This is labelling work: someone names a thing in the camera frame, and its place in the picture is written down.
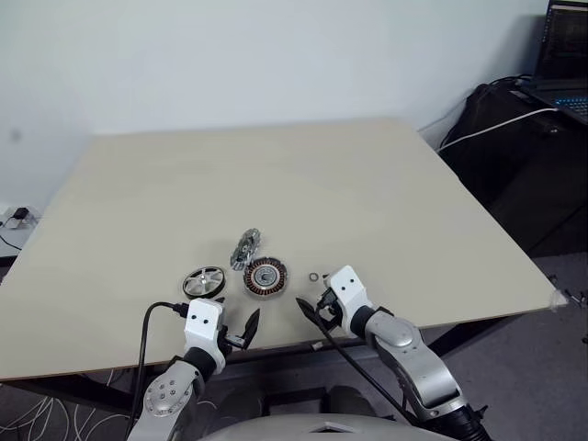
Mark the large black bag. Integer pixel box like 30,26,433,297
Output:
438,82,588,258

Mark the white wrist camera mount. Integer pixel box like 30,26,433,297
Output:
184,298,227,369
327,265,376,333

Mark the white power strip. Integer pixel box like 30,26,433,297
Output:
0,205,42,231

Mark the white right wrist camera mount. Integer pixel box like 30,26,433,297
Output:
327,265,376,333

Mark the black open laptop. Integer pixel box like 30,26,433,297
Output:
534,0,588,126

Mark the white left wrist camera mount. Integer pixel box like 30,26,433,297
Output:
184,298,227,369

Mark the dark rug with white lines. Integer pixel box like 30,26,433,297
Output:
0,380,221,441

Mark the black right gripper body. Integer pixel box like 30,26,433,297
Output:
314,274,345,330

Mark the grey metal gear part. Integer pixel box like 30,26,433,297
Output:
228,228,264,274

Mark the silver rotor disc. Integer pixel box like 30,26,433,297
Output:
182,265,229,300

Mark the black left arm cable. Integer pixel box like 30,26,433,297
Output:
130,300,190,431

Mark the silver robot torso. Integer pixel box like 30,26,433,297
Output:
197,412,435,441

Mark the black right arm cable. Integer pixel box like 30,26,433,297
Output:
315,293,417,422

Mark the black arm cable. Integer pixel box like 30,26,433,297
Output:
130,300,190,431
315,293,417,422

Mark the white charging cable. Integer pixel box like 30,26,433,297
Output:
435,107,560,153

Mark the black adapter cable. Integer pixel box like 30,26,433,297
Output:
0,220,23,252

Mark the copper wound stator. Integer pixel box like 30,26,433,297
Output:
243,257,288,300

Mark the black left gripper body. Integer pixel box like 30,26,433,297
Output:
221,321,247,356

